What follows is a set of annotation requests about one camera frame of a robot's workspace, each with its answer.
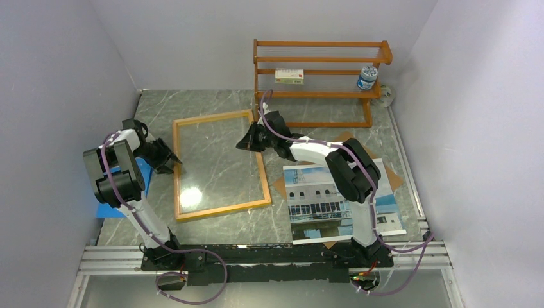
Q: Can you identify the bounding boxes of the orange wooden shelf rack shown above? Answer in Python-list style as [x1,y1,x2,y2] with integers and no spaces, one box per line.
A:
[252,39,393,128]

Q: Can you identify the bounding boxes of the yellow wooden picture frame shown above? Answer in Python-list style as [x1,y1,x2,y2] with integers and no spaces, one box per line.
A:
[172,109,273,223]

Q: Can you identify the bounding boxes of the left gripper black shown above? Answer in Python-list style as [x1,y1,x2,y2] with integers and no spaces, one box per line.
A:
[133,138,181,175]

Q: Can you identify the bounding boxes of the white blue jar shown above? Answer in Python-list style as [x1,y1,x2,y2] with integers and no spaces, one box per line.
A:
[356,65,378,90]

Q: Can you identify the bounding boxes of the brown frame backing board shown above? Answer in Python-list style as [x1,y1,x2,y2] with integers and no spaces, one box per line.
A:
[271,130,405,250]

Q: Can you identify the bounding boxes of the white red medicine box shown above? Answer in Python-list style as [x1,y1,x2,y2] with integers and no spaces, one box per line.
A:
[275,69,304,85]

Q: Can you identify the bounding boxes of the purple cable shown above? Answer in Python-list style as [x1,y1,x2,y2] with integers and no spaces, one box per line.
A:
[100,132,228,306]
[258,89,435,297]

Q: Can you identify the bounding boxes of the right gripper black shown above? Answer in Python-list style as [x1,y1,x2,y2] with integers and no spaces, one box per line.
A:
[237,122,278,153]

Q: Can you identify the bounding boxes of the building and sky photo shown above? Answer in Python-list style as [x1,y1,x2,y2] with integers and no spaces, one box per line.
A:
[279,158,407,244]

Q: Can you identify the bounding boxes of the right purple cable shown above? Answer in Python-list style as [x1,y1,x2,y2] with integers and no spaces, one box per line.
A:
[258,89,435,297]

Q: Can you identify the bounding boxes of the clear tape roll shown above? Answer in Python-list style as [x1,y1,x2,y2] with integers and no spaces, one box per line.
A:
[375,85,396,108]

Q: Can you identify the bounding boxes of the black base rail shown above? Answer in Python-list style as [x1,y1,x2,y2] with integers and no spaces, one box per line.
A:
[140,242,394,286]

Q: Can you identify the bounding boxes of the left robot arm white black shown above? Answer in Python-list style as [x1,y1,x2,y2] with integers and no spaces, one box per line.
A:
[83,118,184,270]

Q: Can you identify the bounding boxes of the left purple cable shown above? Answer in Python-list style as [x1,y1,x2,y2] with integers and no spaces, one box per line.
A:
[100,132,228,306]

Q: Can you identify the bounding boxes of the clear glass pane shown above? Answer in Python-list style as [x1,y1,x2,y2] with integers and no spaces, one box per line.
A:
[177,114,266,216]

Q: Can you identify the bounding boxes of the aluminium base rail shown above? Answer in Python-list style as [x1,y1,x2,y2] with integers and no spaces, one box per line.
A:
[68,241,465,307]

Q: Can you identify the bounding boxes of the blue plastic board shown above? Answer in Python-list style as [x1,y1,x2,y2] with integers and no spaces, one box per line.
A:
[95,158,153,219]

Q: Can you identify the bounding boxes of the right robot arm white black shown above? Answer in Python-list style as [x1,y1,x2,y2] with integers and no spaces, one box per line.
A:
[235,111,382,266]

